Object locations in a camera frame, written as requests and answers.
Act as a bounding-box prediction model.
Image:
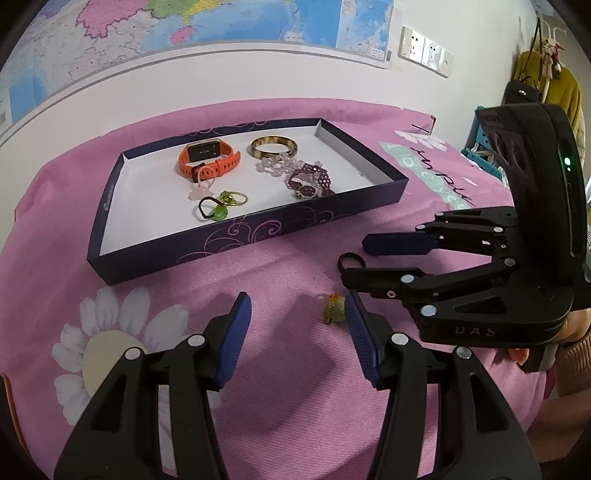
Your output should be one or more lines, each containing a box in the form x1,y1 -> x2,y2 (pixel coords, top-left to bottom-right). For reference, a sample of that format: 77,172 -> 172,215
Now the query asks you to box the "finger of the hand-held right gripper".
364,207 -> 523,260
340,258 -> 518,315

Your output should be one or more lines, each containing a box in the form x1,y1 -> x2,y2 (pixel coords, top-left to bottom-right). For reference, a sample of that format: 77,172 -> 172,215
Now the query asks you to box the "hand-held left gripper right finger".
344,290 -> 542,480

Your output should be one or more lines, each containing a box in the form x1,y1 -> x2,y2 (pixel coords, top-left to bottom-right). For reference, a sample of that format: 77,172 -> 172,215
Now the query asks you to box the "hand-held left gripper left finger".
54,292 -> 253,480

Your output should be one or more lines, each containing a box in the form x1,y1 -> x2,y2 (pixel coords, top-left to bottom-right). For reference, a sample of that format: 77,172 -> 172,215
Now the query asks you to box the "black ring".
338,252 -> 368,274

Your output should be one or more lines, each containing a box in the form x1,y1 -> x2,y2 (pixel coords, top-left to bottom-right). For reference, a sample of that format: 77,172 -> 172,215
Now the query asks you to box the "yellow-green jade ring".
322,292 -> 345,325

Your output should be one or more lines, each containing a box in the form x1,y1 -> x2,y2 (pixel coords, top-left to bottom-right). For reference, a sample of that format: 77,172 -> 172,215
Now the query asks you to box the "purple beaded bracelet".
285,161 -> 336,199

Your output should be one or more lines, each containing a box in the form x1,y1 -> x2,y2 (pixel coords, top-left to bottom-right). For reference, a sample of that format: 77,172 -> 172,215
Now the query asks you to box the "green pendant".
192,196 -> 230,223

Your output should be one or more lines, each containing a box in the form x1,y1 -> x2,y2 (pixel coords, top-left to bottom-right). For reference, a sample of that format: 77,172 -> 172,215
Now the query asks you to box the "clear crystal bead bracelet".
256,154 -> 303,180

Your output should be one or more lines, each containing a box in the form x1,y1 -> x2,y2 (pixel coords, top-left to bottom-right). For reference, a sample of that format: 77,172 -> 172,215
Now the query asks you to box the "purple patterned cardboard box tray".
88,117 -> 410,286

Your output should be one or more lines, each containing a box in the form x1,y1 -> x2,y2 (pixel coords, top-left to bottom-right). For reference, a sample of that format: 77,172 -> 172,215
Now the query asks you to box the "pink flower charm ring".
187,166 -> 219,202

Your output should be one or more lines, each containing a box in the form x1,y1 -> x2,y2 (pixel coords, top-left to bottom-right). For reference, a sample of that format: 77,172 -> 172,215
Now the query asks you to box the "person's right forearm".
551,339 -> 591,400

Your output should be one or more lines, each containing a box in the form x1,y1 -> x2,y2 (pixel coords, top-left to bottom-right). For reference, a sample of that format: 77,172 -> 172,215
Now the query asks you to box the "person's right hand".
506,308 -> 591,364

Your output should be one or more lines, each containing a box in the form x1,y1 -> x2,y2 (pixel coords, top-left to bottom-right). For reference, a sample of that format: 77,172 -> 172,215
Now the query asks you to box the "pink floral blanket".
0,98 -> 561,480

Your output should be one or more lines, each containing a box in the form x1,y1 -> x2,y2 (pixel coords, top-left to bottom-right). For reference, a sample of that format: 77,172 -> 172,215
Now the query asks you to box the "blue plastic rack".
465,124 -> 509,182

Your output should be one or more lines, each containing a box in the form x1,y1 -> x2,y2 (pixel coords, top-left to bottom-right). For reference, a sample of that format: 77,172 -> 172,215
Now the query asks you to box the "black handbag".
503,17 -> 546,110

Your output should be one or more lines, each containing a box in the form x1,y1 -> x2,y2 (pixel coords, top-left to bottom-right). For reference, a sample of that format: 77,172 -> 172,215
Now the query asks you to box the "yellow coat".
513,50 -> 584,140

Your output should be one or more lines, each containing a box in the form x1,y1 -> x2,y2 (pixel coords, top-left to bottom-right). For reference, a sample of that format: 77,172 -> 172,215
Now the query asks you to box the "white coat stand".
541,18 -> 566,103

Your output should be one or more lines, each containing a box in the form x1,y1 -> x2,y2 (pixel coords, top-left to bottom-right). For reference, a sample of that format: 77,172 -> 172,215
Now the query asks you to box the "amber brown bangle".
250,135 -> 299,160

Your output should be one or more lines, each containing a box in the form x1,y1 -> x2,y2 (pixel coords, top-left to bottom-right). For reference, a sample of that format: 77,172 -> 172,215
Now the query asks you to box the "orange smart watch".
178,138 -> 242,182

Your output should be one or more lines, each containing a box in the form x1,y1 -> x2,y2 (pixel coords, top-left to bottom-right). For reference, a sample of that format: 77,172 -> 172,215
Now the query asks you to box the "person's leg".
529,394 -> 591,460

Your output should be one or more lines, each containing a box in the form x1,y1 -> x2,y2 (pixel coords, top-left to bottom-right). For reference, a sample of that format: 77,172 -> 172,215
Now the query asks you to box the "orange object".
0,372 -> 25,445

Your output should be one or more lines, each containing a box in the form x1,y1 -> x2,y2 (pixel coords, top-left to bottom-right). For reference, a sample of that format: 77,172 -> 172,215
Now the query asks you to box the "white wall socket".
422,38 -> 440,71
397,26 -> 426,64
436,45 -> 456,79

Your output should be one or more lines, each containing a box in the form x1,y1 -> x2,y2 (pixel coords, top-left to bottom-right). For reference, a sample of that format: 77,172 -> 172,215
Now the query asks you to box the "colourful wall map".
0,0 -> 396,136

